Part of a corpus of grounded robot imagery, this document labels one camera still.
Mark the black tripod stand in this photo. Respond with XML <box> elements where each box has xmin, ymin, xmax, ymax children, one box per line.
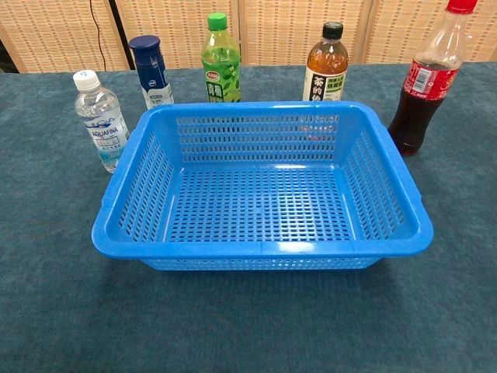
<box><xmin>108</xmin><ymin>0</ymin><xmax>136</xmax><ymax>71</ymax></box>

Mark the white bottle with navy cap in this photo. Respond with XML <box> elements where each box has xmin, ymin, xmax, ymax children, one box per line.
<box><xmin>128</xmin><ymin>34</ymin><xmax>176</xmax><ymax>111</ymax></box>

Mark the brown tea bottle black cap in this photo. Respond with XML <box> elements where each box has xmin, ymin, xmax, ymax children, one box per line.
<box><xmin>302</xmin><ymin>21</ymin><xmax>349</xmax><ymax>103</ymax></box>

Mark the clear Aquafina water bottle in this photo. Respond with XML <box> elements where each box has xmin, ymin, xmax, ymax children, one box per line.
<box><xmin>72</xmin><ymin>69</ymin><xmax>130</xmax><ymax>174</ymax></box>

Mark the cola bottle with red cap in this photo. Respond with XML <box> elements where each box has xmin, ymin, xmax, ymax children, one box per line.
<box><xmin>387</xmin><ymin>0</ymin><xmax>479</xmax><ymax>157</ymax></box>

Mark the blue plastic basket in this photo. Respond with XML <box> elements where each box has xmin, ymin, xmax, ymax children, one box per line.
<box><xmin>91</xmin><ymin>100</ymin><xmax>435</xmax><ymax>272</ymax></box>

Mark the thin black hanging cable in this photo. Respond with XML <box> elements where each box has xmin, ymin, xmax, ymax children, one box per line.
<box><xmin>89</xmin><ymin>0</ymin><xmax>108</xmax><ymax>72</ymax></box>

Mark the teal table cloth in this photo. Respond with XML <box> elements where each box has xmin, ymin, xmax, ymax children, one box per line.
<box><xmin>0</xmin><ymin>61</ymin><xmax>497</xmax><ymax>373</ymax></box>

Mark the bamboo folding screen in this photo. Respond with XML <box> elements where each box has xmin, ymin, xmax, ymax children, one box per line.
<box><xmin>0</xmin><ymin>0</ymin><xmax>497</xmax><ymax>75</ymax></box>

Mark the green tea bottle green cap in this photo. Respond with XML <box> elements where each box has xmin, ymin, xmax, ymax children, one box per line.
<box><xmin>200</xmin><ymin>12</ymin><xmax>242</xmax><ymax>104</ymax></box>

